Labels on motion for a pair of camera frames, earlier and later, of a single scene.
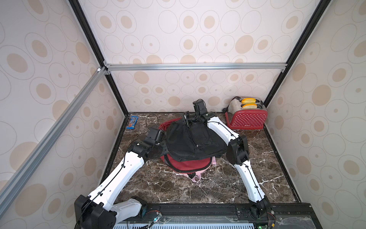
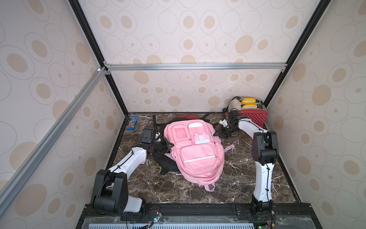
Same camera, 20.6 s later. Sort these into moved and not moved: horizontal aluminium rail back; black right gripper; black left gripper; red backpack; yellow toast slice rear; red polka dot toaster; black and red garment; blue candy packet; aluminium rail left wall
Moved: black right gripper; red backpack; black and red garment
Not moved: horizontal aluminium rail back; blue candy packet; aluminium rail left wall; red polka dot toaster; yellow toast slice rear; black left gripper
